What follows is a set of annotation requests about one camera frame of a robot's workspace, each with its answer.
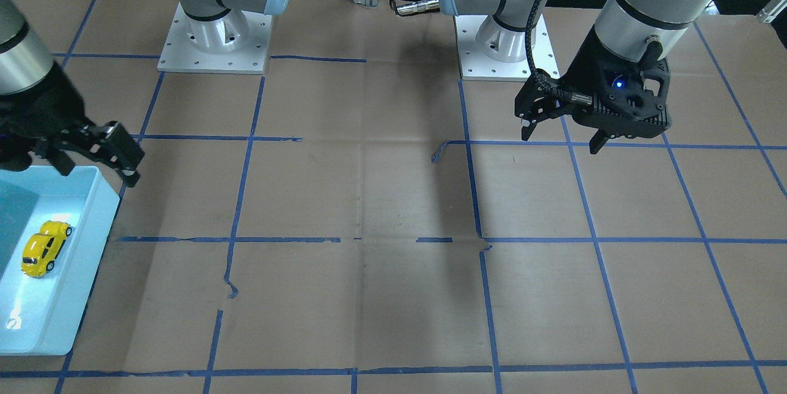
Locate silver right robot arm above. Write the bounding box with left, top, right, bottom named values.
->
left=1, top=0, right=289, bottom=187

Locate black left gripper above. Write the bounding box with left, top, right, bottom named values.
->
left=514, top=30, right=670, bottom=155

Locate light blue plastic bin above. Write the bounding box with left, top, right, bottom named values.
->
left=1, top=165, right=120, bottom=357

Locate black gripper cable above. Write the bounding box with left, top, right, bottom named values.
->
left=524, top=0, right=591, bottom=106

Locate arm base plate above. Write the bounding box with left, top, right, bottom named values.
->
left=157, top=6, right=275, bottom=75
left=454, top=14, right=531, bottom=82

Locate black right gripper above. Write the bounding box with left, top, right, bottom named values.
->
left=1, top=65, right=145, bottom=188

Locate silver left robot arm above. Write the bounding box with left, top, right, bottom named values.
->
left=438, top=0, right=711, bottom=154

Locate yellow toy beetle car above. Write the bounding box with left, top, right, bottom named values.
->
left=22, top=221, right=73, bottom=277

